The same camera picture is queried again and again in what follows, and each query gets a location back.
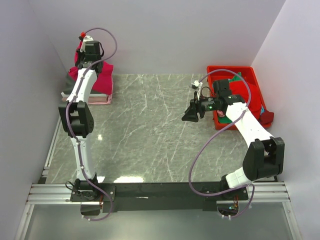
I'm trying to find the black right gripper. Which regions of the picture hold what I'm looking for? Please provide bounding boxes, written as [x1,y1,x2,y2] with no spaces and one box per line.
[181,91,220,123]

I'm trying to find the crimson t shirt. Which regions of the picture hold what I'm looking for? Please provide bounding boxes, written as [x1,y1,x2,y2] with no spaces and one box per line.
[68,39,115,95]

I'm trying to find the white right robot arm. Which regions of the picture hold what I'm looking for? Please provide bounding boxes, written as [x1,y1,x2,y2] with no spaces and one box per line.
[181,79,285,200]

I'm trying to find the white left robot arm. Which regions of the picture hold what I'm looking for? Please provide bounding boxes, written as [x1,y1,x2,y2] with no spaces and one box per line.
[58,39,104,201]

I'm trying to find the pink garment in bin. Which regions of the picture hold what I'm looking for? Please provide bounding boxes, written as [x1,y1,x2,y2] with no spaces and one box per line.
[216,110,226,118]

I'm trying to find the dark grey folded shirt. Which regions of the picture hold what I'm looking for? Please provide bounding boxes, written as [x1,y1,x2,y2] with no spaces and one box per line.
[61,74,76,95]

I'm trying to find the pink folded shirt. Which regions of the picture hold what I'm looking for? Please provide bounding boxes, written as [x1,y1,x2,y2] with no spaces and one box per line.
[88,82,114,105]

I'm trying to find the red t shirt in bin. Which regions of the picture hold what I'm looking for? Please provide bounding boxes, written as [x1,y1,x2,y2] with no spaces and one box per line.
[227,74,265,118]

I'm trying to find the red plastic bin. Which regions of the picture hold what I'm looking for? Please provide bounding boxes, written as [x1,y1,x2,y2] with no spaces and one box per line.
[207,65,272,129]

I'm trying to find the maroon garment on bin edge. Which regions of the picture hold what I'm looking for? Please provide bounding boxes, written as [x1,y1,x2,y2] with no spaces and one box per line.
[259,110,275,125]

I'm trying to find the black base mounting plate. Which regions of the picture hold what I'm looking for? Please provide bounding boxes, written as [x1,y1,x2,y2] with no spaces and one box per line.
[70,181,249,215]

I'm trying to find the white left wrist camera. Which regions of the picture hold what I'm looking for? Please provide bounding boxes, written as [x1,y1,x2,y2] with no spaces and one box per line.
[78,32,93,42]

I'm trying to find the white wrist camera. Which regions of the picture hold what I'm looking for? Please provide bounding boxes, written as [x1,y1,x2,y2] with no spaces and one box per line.
[78,32,93,42]
[190,80,203,100]

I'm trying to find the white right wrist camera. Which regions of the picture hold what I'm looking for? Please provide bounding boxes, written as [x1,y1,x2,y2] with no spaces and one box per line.
[190,80,203,100]

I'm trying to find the aluminium frame rail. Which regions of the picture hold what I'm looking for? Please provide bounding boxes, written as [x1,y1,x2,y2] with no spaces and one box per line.
[26,182,291,205]

